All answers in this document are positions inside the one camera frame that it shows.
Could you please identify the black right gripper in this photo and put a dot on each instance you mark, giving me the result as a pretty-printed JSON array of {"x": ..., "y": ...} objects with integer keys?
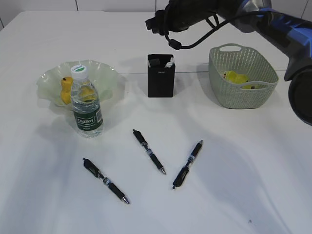
[{"x": 179, "y": 15}]

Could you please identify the clear plastic ruler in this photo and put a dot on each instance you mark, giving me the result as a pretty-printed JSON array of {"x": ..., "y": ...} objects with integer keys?
[{"x": 153, "y": 62}]

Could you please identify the yellow utility knife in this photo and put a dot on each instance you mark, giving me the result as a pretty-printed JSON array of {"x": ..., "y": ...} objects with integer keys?
[{"x": 168, "y": 65}]

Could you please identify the yellow waste paper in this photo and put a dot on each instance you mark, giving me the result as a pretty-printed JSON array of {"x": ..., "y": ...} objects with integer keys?
[{"x": 235, "y": 78}]

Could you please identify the yellow pear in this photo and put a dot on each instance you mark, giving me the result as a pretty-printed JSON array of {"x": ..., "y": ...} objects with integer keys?
[{"x": 66, "y": 84}]

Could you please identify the black pen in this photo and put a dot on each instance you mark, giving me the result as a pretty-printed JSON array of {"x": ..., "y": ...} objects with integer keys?
[
  {"x": 185, "y": 169},
  {"x": 148, "y": 150},
  {"x": 96, "y": 172}
]

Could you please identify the clear plastic water bottle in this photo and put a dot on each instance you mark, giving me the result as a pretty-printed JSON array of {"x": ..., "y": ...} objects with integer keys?
[{"x": 85, "y": 103}]

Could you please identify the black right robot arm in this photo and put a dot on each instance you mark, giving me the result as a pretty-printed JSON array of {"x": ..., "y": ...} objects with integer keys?
[{"x": 291, "y": 35}]

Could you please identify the black square pen holder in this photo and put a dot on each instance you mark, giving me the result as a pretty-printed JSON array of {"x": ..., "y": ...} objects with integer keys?
[{"x": 160, "y": 83}]

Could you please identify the green ruffled glass plate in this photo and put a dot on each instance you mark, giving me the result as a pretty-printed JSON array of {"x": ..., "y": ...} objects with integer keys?
[{"x": 102, "y": 76}]

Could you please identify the green plastic woven basket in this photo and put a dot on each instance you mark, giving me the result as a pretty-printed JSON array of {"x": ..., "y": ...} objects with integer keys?
[{"x": 242, "y": 60}]

